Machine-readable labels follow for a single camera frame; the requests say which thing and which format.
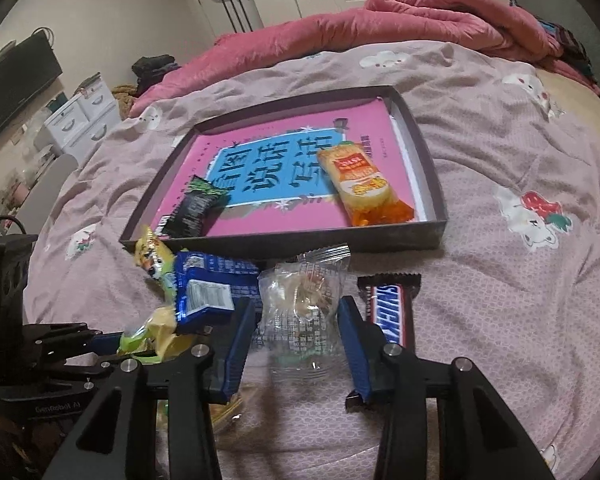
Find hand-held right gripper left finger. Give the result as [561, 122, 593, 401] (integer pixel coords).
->
[42, 299, 258, 480]

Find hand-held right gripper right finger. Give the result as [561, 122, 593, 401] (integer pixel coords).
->
[336, 296, 556, 480]

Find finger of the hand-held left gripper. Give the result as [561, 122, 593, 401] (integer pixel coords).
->
[27, 352, 131, 391]
[22, 321, 128, 361]

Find green candy packet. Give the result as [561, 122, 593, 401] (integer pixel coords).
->
[117, 280, 206, 363]

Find brown chocolate bar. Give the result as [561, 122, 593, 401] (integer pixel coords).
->
[345, 274, 423, 408]

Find clear pastry packet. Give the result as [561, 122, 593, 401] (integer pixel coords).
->
[256, 244, 352, 386]

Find blue cookie packet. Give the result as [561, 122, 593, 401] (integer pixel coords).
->
[172, 250, 261, 336]

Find yellow cartoon snack packet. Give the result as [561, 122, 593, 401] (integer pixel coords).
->
[132, 225, 178, 293]

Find dark shallow cardboard box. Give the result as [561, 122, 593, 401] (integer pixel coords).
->
[119, 85, 448, 261]

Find black and green snack packet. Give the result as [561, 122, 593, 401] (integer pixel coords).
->
[159, 175, 231, 238]

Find orange snack packet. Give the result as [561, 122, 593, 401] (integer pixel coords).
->
[316, 142, 413, 227]

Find cluttered dressing table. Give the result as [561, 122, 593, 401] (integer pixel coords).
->
[0, 150, 56, 216]

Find white drawer cabinet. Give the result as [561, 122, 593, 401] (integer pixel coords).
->
[44, 74, 122, 161]

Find brown knitted plush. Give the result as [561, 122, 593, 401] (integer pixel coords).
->
[111, 85, 141, 118]

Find dark clothes pile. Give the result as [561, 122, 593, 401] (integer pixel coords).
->
[131, 55, 181, 96]

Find pink quilt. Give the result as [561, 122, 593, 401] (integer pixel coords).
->
[130, 0, 566, 116]

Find beige bed sheet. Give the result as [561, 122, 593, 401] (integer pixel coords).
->
[535, 67, 600, 126]

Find dark patterned clothes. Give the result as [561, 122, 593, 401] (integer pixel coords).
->
[535, 20, 600, 96]

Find grey padded headboard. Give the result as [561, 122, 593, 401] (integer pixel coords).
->
[509, 0, 600, 111]

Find black wall television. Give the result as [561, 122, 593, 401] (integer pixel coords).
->
[0, 30, 63, 148]

